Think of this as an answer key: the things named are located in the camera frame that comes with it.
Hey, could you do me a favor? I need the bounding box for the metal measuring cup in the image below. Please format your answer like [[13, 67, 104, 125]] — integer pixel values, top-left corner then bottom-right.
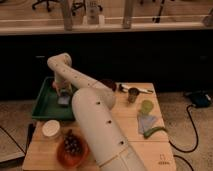
[[128, 87, 139, 103]]

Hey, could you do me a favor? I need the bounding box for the dark brown bowl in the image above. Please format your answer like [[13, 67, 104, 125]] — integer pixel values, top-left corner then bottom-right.
[[101, 79, 117, 91]]

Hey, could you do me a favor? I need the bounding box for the light blue cloth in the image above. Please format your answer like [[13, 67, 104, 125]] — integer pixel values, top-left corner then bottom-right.
[[137, 114, 157, 134]]

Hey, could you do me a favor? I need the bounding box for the green plastic tray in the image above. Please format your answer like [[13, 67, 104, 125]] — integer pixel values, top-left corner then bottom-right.
[[32, 77, 75, 121]]

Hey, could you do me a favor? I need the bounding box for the light blue sponge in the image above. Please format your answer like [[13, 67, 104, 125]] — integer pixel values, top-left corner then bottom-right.
[[58, 95, 71, 106]]

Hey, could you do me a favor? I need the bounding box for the black office chair base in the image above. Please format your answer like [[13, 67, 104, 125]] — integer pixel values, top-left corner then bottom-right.
[[31, 0, 60, 12]]

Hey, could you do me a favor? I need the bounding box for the green cucumber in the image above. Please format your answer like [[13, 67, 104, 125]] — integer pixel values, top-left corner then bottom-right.
[[143, 126, 167, 139]]

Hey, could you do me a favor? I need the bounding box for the dark blue device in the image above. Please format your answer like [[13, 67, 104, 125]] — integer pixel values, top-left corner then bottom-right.
[[184, 91, 211, 108]]

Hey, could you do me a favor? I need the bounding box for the dark grape bunch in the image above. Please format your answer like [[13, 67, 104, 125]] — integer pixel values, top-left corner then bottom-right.
[[64, 130, 81, 155]]

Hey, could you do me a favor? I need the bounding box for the green plastic cup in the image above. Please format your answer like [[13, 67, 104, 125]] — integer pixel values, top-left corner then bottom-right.
[[140, 100, 154, 115]]

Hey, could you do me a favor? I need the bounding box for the orange bowl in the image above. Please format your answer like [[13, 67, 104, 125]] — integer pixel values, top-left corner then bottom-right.
[[56, 136, 89, 168]]

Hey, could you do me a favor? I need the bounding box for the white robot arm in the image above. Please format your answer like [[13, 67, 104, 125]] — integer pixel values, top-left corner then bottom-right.
[[47, 53, 147, 171]]

